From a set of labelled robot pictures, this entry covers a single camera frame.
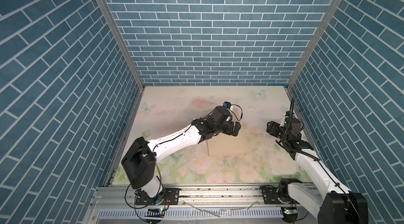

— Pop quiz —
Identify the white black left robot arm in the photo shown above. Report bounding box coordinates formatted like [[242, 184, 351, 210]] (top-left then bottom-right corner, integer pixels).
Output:
[[121, 117, 241, 198]]

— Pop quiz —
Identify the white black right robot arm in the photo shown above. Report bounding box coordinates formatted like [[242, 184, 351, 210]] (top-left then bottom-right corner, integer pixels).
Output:
[[266, 118, 369, 224]]

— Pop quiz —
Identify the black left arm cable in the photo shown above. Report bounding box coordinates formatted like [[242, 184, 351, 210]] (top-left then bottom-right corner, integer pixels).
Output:
[[124, 103, 244, 221]]

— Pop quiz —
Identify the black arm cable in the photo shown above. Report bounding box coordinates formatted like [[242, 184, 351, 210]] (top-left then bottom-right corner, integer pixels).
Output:
[[124, 103, 244, 221], [275, 97, 360, 221]]

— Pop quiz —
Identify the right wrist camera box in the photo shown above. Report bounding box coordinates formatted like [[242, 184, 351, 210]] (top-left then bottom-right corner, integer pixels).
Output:
[[284, 111, 301, 129]]

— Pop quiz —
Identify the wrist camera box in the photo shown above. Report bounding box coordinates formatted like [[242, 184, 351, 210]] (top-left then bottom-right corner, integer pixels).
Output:
[[208, 101, 233, 124], [284, 111, 301, 129]]

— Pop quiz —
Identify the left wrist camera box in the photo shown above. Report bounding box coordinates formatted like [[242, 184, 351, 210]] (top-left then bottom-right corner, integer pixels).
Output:
[[208, 101, 233, 124]]

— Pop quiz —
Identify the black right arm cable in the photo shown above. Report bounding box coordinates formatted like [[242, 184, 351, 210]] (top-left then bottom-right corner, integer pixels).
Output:
[[275, 97, 360, 221]]

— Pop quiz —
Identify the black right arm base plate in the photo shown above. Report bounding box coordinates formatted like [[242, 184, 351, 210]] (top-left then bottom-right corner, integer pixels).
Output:
[[259, 185, 299, 206]]

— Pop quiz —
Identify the aluminium front rail frame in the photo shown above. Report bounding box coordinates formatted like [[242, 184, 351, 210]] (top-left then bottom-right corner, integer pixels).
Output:
[[84, 183, 319, 224]]

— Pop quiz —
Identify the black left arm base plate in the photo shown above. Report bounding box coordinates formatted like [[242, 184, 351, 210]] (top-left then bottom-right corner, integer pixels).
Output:
[[135, 188, 180, 206]]

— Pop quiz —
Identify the aluminium right corner post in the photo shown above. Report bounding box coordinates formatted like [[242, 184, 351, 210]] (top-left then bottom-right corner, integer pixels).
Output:
[[286, 0, 342, 92]]

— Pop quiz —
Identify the aluminium corner post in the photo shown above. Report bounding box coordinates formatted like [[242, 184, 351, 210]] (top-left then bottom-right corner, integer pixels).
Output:
[[96, 0, 145, 91], [286, 0, 342, 92]]

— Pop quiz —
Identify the aluminium left corner post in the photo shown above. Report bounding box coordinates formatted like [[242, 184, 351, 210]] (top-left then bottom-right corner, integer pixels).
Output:
[[96, 0, 145, 91]]

